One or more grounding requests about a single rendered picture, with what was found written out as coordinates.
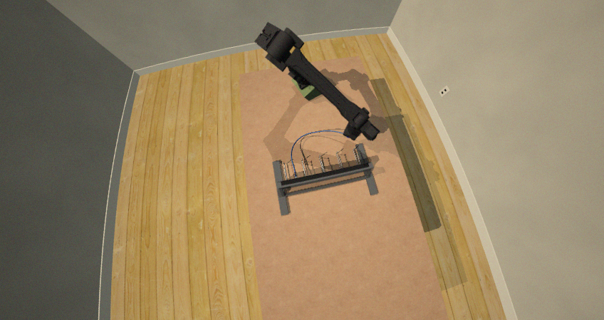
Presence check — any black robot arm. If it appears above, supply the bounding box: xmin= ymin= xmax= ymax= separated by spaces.
xmin=255 ymin=22 xmax=380 ymax=141

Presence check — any grey patch panel rack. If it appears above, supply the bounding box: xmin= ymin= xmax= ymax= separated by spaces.
xmin=272 ymin=144 xmax=378 ymax=215

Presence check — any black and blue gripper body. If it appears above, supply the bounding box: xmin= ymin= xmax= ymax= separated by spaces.
xmin=343 ymin=124 xmax=357 ymax=140

